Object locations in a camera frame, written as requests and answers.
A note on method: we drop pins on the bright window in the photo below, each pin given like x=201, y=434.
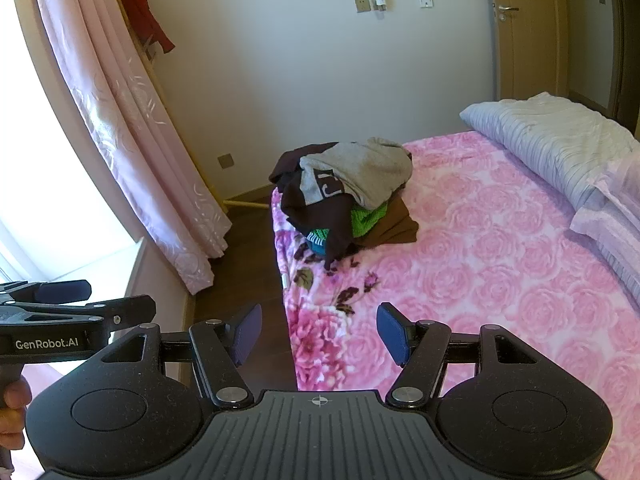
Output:
x=40, y=185

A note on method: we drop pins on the white wall plug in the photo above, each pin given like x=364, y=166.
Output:
x=380, y=3

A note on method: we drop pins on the dark brown cloth strip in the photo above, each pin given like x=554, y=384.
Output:
x=360, y=170

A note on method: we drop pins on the brown folded garment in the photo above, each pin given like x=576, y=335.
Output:
x=395, y=227

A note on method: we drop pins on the person's left hand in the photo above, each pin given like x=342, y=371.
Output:
x=15, y=400

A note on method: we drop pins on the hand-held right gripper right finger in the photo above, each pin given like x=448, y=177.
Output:
x=392, y=335

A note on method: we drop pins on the light pink cloth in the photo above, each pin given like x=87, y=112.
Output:
x=615, y=210

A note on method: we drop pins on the pink patterned curtain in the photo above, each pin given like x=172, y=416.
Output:
x=125, y=110

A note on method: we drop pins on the tan low wall outlet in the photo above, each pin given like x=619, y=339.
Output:
x=225, y=161

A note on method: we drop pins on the pink floral blanket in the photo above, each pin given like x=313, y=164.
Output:
x=475, y=260

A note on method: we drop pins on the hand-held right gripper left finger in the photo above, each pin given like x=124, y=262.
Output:
x=247, y=334

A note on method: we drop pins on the wooden door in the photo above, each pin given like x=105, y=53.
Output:
x=535, y=35

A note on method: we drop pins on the grey striped quilt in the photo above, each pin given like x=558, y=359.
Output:
x=540, y=130

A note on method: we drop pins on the tan wall switch plate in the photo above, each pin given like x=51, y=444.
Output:
x=362, y=4

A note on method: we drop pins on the blue green striped garment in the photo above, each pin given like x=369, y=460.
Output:
x=317, y=245

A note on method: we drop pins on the red hanging garment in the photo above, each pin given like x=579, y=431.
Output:
x=142, y=10

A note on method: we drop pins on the green knitted garment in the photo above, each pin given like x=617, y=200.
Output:
x=367, y=220

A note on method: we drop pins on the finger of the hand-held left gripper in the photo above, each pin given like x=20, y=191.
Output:
x=65, y=290
x=125, y=310

